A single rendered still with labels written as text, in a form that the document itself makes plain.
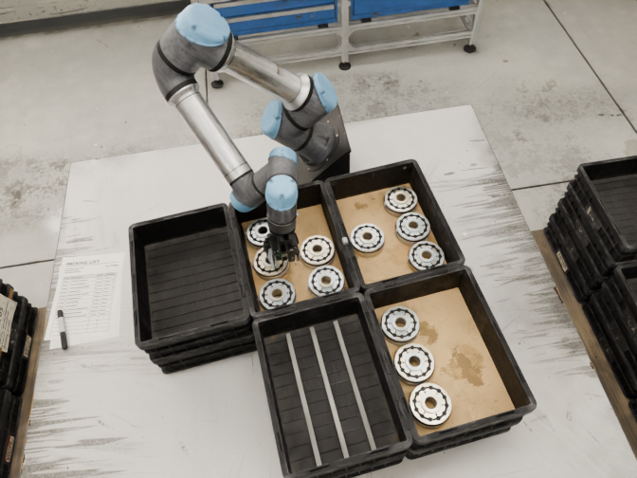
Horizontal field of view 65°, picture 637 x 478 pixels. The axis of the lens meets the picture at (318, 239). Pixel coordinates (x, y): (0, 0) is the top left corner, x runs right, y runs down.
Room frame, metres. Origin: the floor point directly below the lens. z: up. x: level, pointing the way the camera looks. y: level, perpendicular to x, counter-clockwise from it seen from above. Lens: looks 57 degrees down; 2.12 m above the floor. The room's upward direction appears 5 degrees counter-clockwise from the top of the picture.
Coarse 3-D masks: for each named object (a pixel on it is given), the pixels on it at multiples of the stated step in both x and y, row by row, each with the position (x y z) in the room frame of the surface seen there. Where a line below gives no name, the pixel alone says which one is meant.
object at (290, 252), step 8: (272, 232) 0.74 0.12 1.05; (272, 240) 0.75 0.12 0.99; (280, 240) 0.71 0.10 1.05; (288, 240) 0.71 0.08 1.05; (296, 240) 0.75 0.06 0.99; (272, 248) 0.73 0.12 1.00; (280, 248) 0.71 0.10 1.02; (288, 248) 0.73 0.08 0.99; (296, 248) 0.73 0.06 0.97; (272, 256) 0.72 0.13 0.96; (280, 256) 0.72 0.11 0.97; (288, 256) 0.72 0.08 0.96; (296, 256) 0.73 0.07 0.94
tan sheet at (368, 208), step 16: (384, 192) 1.01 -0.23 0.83; (352, 208) 0.96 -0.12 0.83; (368, 208) 0.95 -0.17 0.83; (416, 208) 0.94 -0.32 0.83; (352, 224) 0.90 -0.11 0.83; (384, 224) 0.88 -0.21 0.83; (368, 240) 0.83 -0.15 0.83; (432, 240) 0.81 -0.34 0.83; (384, 256) 0.77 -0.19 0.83; (400, 256) 0.76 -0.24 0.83; (368, 272) 0.72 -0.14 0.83; (384, 272) 0.71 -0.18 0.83; (400, 272) 0.71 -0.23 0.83
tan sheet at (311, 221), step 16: (304, 208) 0.98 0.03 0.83; (320, 208) 0.97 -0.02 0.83; (304, 224) 0.91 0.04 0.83; (320, 224) 0.91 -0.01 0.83; (304, 240) 0.85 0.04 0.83; (336, 256) 0.78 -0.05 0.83; (288, 272) 0.74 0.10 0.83; (304, 272) 0.74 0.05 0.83; (256, 288) 0.70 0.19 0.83; (304, 288) 0.68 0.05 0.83
